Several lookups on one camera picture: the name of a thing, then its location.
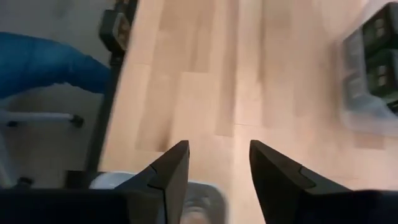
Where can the clear plastic bin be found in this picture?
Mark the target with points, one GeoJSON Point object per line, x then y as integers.
{"type": "Point", "coordinates": [357, 102]}

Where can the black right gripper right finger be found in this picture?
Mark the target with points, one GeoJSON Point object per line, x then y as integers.
{"type": "Point", "coordinates": [289, 193]}

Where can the black aluminium table frame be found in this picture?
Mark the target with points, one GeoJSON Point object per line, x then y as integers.
{"type": "Point", "coordinates": [104, 109]}

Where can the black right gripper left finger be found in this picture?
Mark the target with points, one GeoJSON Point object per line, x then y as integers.
{"type": "Point", "coordinates": [149, 193]}

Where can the white plastic bin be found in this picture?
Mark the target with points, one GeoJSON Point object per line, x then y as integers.
{"type": "Point", "coordinates": [205, 199]}

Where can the person's leg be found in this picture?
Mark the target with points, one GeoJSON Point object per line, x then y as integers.
{"type": "Point", "coordinates": [46, 62]}

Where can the black table-level camera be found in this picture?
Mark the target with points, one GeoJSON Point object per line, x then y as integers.
{"type": "Point", "coordinates": [115, 29]}

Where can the dark green spice tin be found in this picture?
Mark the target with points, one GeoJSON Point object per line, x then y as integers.
{"type": "Point", "coordinates": [382, 28]}
{"type": "Point", "coordinates": [384, 77]}

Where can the white office chair base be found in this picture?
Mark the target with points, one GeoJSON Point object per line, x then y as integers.
{"type": "Point", "coordinates": [37, 116]}

